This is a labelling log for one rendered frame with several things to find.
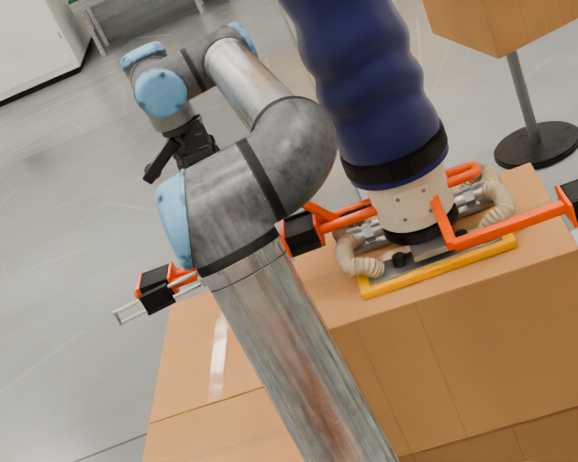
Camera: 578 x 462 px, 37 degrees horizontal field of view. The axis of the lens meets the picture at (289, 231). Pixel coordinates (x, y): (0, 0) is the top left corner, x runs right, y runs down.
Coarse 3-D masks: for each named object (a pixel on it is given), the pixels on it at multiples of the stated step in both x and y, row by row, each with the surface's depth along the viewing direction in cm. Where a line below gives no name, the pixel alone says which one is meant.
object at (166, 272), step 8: (168, 264) 198; (144, 272) 199; (152, 272) 198; (160, 272) 196; (168, 272) 195; (144, 280) 196; (152, 280) 194; (160, 280) 193; (168, 280) 193; (136, 288) 194; (144, 288) 194; (152, 288) 194; (176, 288) 195
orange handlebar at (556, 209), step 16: (448, 176) 187; (464, 176) 183; (352, 208) 191; (368, 208) 187; (432, 208) 177; (544, 208) 161; (560, 208) 160; (320, 224) 192; (336, 224) 188; (448, 224) 170; (496, 224) 163; (512, 224) 162; (528, 224) 162; (448, 240) 165; (464, 240) 163; (480, 240) 163; (176, 272) 197; (192, 272) 193
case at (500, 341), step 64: (512, 192) 197; (320, 256) 206; (384, 256) 196; (512, 256) 177; (576, 256) 172; (384, 320) 179; (448, 320) 179; (512, 320) 179; (576, 320) 179; (384, 384) 188; (448, 384) 188; (512, 384) 188; (576, 384) 188
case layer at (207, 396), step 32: (192, 320) 284; (224, 320) 276; (192, 352) 268; (224, 352) 261; (160, 384) 260; (192, 384) 254; (224, 384) 248; (256, 384) 242; (160, 416) 247; (192, 416) 241; (224, 416) 236; (256, 416) 230; (544, 416) 194; (576, 416) 195; (160, 448) 235; (192, 448) 229; (224, 448) 224; (256, 448) 220; (288, 448) 215; (448, 448) 199; (480, 448) 199; (512, 448) 199; (544, 448) 199; (576, 448) 199
